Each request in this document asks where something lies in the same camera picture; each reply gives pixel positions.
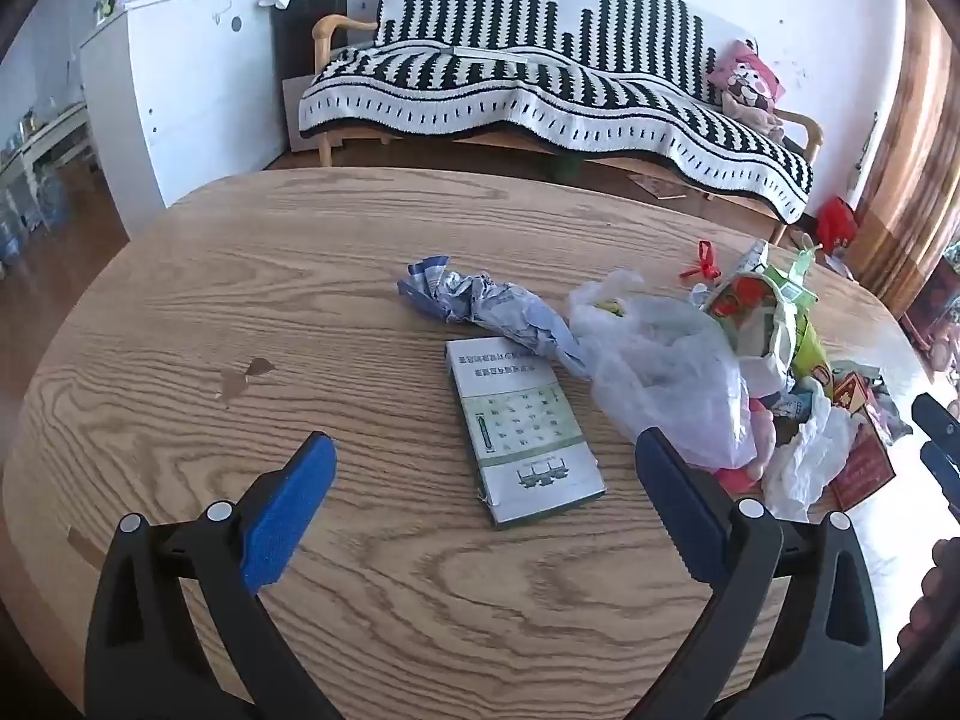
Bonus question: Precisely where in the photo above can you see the green white booklet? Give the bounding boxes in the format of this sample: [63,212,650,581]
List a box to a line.
[445,337,607,530]

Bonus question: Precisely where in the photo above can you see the flat cardboard piece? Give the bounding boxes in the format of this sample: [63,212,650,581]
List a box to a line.
[628,174,710,200]

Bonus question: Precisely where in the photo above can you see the flat white book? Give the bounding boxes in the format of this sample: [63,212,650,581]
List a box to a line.
[448,46,542,65]

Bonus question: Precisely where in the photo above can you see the wooden sofa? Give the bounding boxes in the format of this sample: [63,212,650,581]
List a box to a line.
[311,13,826,245]

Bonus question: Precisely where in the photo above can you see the crumpled blue white paper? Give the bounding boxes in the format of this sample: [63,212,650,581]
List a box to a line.
[397,259,593,380]

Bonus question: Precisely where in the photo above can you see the black cabinet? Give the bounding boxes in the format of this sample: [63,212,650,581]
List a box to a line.
[270,0,350,160]

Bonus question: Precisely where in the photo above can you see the white cabinet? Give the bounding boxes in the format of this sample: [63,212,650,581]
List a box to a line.
[79,0,297,212]

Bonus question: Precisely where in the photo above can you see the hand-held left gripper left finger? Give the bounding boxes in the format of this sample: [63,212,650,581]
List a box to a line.
[85,431,338,720]

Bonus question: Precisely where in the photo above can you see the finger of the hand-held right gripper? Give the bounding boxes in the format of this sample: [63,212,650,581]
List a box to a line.
[911,393,960,452]
[920,442,960,520]

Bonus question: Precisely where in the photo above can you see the water bottles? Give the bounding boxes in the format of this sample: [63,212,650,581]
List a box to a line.
[0,178,70,265]

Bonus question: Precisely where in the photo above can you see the red bag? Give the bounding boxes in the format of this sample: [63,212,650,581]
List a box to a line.
[814,196,861,253]

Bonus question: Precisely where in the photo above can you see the white side desk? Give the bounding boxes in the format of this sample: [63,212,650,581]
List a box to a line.
[0,101,100,241]

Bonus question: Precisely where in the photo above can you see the red paper packet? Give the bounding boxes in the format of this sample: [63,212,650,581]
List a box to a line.
[829,426,897,511]

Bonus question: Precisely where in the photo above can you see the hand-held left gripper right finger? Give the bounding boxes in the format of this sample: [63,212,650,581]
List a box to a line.
[634,427,886,720]

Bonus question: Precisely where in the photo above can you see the white plastic bag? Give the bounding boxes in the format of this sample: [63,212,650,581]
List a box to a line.
[761,379,861,522]

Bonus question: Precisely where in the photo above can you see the clear plastic bag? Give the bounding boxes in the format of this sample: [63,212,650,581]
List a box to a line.
[566,270,758,470]

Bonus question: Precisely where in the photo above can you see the brown curtain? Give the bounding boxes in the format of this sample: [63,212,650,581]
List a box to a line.
[846,0,960,316]

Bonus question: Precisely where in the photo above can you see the green carton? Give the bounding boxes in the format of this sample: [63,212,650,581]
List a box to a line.
[765,247,820,310]

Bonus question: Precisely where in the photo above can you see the red ribbon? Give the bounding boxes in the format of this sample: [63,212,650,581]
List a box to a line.
[679,240,722,280]

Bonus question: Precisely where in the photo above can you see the sofa with striped blanket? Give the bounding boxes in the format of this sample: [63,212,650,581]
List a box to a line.
[298,0,815,224]

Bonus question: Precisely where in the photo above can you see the pink plush toy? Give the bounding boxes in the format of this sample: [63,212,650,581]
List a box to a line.
[709,41,788,145]

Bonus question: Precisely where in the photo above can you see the leaning cardboard sheet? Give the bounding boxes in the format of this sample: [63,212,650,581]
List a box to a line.
[281,75,317,141]

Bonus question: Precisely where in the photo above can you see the person's right hand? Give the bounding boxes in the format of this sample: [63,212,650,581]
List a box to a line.
[898,536,960,661]

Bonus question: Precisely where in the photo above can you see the green snack packet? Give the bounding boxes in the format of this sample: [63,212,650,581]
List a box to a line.
[791,313,835,385]

